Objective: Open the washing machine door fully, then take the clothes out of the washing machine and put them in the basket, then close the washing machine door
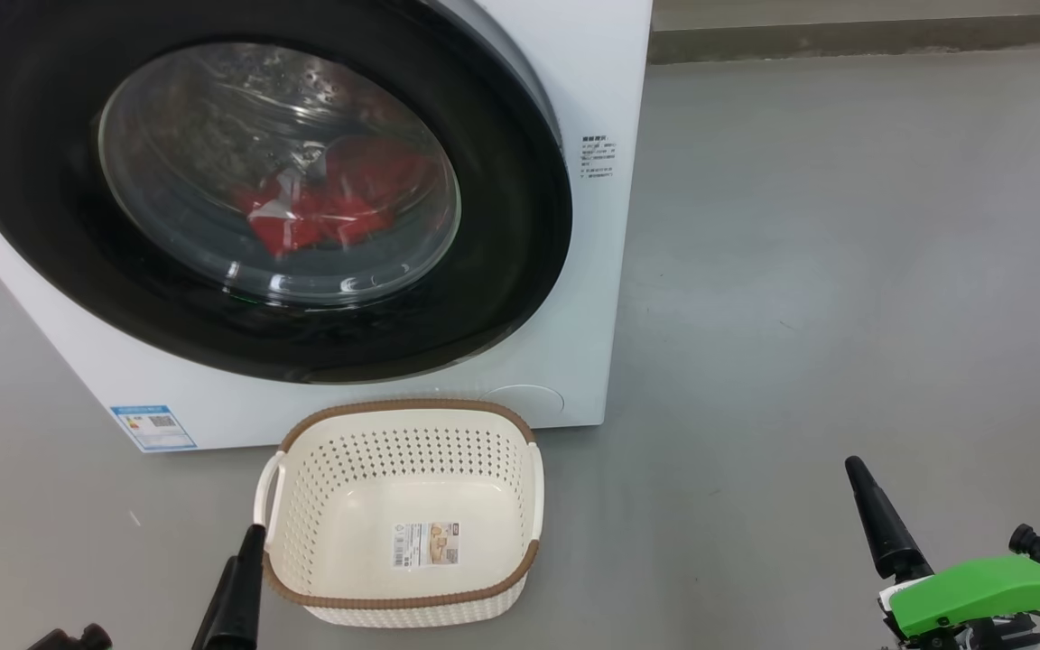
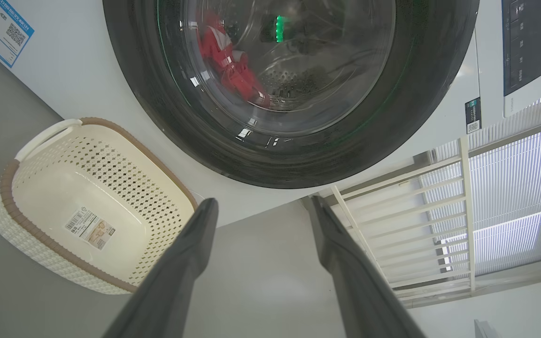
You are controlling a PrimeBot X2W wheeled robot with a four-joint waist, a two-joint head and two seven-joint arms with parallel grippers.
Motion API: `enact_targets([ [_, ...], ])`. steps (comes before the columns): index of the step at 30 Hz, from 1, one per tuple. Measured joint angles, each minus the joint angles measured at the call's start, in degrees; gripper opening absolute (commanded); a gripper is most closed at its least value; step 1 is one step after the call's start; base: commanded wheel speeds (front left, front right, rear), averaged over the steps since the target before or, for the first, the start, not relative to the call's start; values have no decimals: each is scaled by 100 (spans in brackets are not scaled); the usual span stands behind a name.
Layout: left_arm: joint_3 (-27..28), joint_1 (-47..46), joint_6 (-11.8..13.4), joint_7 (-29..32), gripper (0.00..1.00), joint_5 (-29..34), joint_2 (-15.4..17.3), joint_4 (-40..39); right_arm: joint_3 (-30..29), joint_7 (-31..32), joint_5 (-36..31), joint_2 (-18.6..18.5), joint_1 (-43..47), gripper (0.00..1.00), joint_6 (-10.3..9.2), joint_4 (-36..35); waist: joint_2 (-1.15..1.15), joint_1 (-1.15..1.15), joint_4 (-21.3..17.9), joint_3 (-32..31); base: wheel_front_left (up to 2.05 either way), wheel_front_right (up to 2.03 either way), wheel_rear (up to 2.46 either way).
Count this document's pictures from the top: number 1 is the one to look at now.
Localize white front-load washing machine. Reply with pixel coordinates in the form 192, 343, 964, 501
0, 0, 655, 454

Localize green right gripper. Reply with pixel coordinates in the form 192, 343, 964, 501
845, 456, 1040, 650

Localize red and white garment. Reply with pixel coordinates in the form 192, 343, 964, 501
233, 135, 441, 258

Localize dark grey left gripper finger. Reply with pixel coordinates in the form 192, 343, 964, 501
213, 524, 266, 650
190, 556, 238, 650

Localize printed product label sticker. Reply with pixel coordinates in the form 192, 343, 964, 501
393, 521, 460, 570

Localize blue energy label sticker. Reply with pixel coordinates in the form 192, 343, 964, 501
110, 405, 198, 452

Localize cream laundry basket brown rim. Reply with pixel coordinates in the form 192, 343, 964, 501
254, 398, 545, 629

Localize black round glass washer door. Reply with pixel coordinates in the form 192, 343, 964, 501
0, 0, 573, 385

